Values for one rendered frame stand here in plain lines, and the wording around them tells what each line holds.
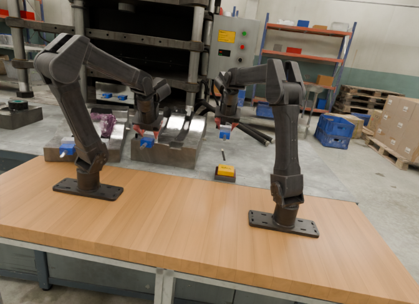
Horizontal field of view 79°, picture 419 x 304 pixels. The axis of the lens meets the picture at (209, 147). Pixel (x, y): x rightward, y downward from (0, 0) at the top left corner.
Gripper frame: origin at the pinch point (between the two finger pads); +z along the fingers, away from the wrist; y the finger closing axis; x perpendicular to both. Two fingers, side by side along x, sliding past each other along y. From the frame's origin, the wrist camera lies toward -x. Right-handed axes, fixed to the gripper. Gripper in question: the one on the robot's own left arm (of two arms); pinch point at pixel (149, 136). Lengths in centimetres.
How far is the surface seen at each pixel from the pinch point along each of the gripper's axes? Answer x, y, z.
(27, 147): 9.4, 47.9, 8.4
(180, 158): 4.7, -13.3, 5.2
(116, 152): 8.2, 10.8, 3.6
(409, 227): -55, -210, 129
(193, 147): 1.2, -17.7, 1.3
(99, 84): -70, 59, 35
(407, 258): -18, -180, 109
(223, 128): -12.0, -28.3, 1.4
